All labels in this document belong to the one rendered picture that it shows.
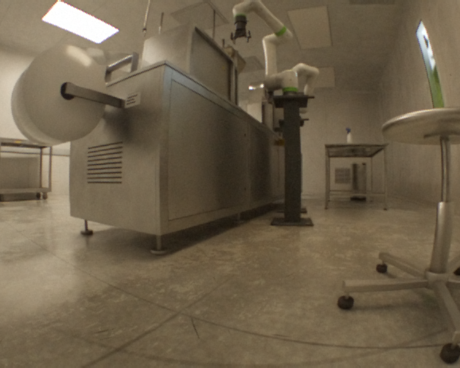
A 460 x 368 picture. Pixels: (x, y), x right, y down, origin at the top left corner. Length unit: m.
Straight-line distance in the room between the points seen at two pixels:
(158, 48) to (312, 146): 5.34
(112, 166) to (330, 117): 6.00
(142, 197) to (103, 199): 0.28
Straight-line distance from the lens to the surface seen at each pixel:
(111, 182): 1.13
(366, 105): 6.76
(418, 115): 0.53
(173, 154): 0.98
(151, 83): 1.04
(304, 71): 2.51
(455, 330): 0.49
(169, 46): 1.69
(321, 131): 6.54
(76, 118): 1.03
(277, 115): 3.16
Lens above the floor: 0.31
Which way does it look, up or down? 1 degrees down
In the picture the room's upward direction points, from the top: straight up
